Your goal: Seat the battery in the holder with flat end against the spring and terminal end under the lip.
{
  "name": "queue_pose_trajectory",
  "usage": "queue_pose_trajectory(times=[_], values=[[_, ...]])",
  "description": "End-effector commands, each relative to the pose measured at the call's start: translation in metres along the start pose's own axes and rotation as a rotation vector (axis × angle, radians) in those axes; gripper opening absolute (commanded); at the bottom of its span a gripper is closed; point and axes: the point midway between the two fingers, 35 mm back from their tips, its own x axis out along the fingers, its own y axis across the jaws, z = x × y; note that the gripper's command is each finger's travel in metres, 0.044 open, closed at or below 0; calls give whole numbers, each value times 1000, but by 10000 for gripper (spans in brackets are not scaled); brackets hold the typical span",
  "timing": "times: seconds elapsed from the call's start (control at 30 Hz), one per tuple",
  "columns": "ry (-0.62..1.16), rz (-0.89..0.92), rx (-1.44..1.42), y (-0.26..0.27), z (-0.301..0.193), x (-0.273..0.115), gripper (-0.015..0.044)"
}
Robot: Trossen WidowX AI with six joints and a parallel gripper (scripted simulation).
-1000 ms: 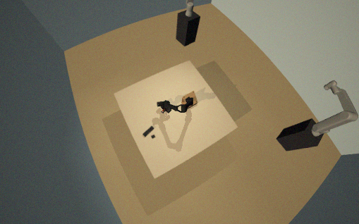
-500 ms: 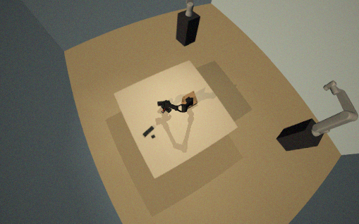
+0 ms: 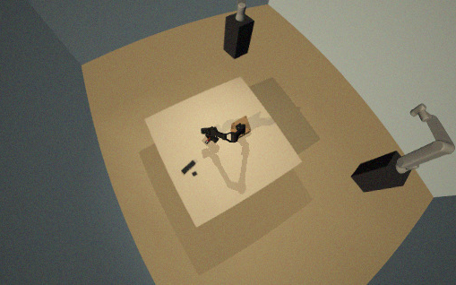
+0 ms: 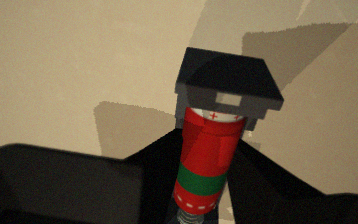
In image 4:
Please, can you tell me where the red and green battery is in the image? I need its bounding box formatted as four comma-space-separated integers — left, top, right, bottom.
174, 107, 247, 214

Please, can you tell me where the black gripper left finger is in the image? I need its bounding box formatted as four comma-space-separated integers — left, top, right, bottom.
0, 128, 183, 224

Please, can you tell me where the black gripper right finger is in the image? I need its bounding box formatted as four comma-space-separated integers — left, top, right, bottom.
227, 139, 358, 224

